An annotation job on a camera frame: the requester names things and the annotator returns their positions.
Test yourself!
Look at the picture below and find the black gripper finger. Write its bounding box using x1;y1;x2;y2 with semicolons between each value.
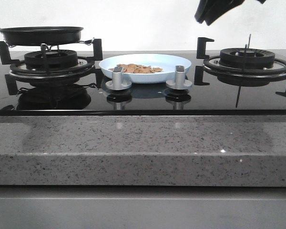
194;0;215;24
204;0;244;26

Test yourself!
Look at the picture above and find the light blue plate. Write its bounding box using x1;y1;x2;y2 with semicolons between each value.
99;54;192;84

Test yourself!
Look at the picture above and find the brown meat slices pile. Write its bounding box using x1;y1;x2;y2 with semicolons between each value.
117;63;163;73

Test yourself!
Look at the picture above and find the black frying pan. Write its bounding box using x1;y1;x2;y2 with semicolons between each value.
0;26;83;46

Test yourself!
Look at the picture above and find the right black gas burner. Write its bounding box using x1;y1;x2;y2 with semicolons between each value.
219;48;275;70

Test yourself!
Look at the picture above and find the black gas burner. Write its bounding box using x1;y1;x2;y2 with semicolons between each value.
219;48;275;70
24;50;78;70

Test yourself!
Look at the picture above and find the right silver stove knob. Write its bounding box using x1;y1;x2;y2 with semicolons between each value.
166;65;193;90

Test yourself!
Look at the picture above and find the silver stove knob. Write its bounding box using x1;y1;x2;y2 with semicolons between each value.
166;65;193;90
105;66;132;91

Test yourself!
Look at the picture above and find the black glass gas cooktop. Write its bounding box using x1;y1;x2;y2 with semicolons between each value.
0;51;286;116

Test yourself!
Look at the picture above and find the right black pan support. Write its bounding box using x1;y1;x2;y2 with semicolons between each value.
194;37;286;97

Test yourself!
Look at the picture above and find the black pan support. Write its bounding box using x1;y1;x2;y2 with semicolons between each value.
194;37;286;97
0;39;103;95

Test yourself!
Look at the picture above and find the left silver stove knob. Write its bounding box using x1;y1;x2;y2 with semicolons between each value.
105;66;132;91

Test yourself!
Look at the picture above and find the left black pan support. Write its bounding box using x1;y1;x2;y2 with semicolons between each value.
0;39;103;95

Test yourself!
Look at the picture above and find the left black gas burner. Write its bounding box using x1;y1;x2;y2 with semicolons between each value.
24;50;78;70

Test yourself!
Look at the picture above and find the wire pan reducer ring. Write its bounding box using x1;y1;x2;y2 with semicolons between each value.
4;37;96;52

